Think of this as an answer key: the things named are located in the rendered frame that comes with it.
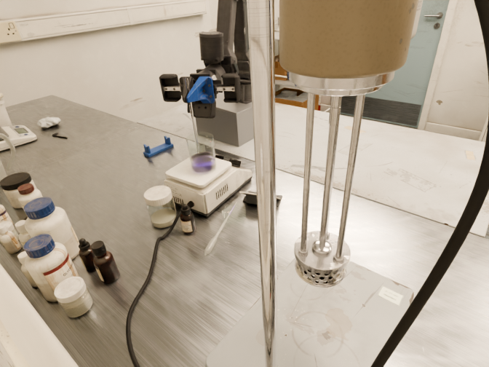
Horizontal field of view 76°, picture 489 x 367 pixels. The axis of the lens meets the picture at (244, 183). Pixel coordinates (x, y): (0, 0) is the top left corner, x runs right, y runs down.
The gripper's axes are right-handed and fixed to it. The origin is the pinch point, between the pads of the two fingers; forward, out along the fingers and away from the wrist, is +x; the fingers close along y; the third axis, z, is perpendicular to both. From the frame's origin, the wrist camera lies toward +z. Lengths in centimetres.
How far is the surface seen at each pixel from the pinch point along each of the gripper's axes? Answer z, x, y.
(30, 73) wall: 13, -76, 122
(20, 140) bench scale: 24, -21, 79
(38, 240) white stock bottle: 14.3, 32.9, 17.0
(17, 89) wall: 19, -68, 125
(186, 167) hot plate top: 17.1, 2.1, 3.3
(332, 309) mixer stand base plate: 24.8, 29.6, -31.2
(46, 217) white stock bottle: 15.1, 26.4, 21.4
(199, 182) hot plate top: 17.0, 8.0, -2.0
